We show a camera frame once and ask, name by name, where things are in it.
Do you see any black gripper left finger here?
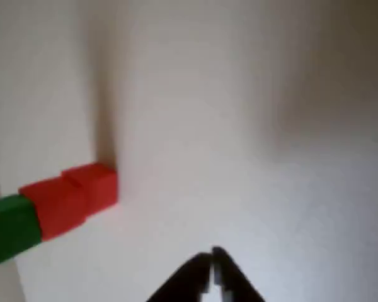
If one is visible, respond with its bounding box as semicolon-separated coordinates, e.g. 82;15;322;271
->
147;251;215;302

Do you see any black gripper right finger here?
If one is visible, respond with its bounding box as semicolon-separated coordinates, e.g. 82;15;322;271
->
212;247;266;302

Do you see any green cube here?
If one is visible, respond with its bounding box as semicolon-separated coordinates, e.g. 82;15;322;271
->
0;194;42;271

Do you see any red cube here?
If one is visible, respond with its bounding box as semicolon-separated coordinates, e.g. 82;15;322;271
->
18;176;88;242
61;162;118;218

